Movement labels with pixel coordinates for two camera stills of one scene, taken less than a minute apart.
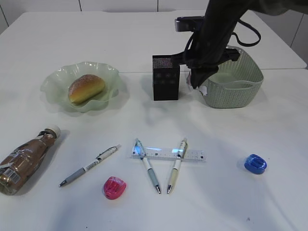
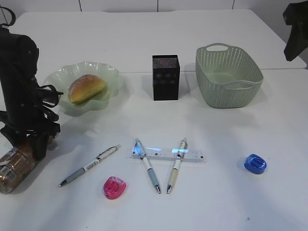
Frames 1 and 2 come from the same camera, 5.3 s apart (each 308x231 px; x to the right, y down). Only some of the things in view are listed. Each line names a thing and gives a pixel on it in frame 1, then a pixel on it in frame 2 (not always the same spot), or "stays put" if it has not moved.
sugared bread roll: (85, 87) stays put
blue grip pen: (142, 154) stays put
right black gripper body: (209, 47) -> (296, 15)
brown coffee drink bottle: (16, 166) stays put
